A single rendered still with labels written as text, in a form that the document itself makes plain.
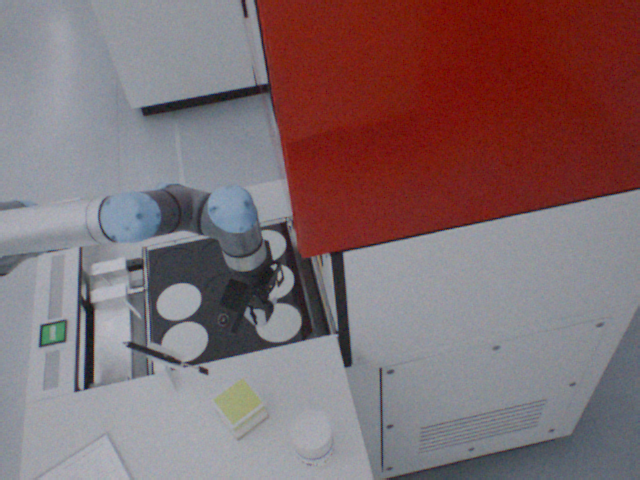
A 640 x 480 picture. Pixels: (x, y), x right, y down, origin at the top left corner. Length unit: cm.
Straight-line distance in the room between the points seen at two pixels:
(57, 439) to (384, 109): 86
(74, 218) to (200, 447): 48
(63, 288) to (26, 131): 218
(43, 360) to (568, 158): 108
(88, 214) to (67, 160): 236
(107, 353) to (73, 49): 285
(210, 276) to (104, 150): 193
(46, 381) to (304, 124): 81
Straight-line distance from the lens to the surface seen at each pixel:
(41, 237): 114
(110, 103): 369
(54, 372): 148
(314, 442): 115
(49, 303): 158
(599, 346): 180
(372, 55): 89
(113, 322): 159
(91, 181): 328
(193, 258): 161
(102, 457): 134
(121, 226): 102
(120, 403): 138
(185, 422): 132
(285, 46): 85
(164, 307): 155
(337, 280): 121
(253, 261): 116
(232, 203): 108
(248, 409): 122
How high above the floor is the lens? 212
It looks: 50 degrees down
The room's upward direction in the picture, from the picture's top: 7 degrees counter-clockwise
